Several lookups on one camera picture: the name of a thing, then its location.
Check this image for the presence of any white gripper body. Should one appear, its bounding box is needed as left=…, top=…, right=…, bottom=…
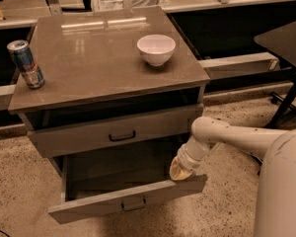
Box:
left=178, top=144, right=204, bottom=175

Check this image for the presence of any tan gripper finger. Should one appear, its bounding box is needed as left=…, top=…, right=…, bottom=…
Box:
left=170, top=157, right=192, bottom=181

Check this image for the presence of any grey drawer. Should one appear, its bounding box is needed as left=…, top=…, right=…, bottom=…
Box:
left=28, top=104, right=203, bottom=158
left=48, top=133, right=207, bottom=224

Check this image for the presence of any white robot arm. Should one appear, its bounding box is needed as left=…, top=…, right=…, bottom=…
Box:
left=170, top=117, right=296, bottom=237

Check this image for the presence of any grey top drawer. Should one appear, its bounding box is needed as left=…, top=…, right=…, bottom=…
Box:
left=28, top=104, right=203, bottom=158

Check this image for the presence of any grey drawer cabinet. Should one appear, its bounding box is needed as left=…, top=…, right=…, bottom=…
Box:
left=8, top=6, right=211, bottom=170

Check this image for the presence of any white ceramic bowl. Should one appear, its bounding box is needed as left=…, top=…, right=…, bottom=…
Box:
left=137, top=35, right=176, bottom=66

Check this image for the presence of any black folding side table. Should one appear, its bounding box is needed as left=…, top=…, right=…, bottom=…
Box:
left=254, top=21, right=296, bottom=128

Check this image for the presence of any blue silver drink can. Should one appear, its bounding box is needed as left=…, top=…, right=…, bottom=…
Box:
left=7, top=39, right=44, bottom=89

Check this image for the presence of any white wire basket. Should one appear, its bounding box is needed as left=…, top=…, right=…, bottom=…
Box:
left=93, top=0, right=169, bottom=12

